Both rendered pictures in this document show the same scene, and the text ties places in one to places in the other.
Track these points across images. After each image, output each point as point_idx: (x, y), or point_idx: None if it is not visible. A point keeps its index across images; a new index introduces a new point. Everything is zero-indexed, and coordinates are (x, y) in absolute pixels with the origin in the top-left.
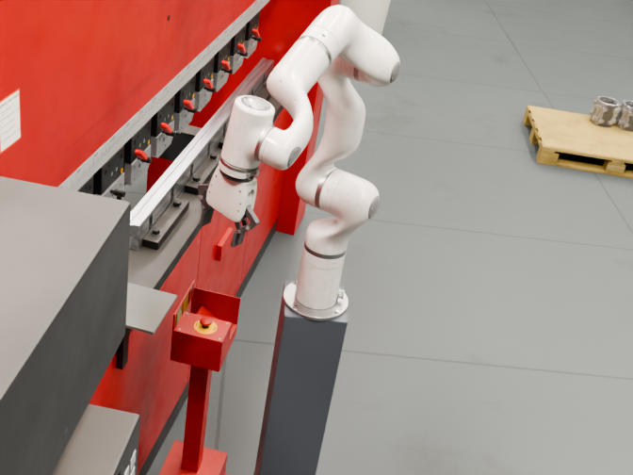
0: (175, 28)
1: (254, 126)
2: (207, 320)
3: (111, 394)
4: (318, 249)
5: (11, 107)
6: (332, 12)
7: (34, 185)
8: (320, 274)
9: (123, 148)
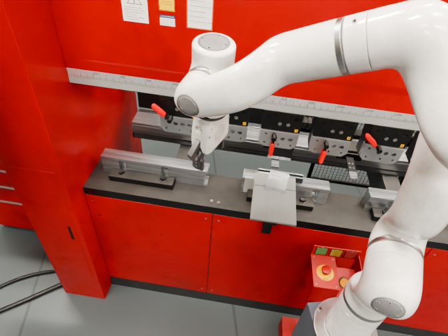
0: None
1: (192, 59)
2: (325, 270)
3: (254, 239)
4: (346, 288)
5: (203, 3)
6: (407, 1)
7: None
8: (337, 308)
9: (357, 124)
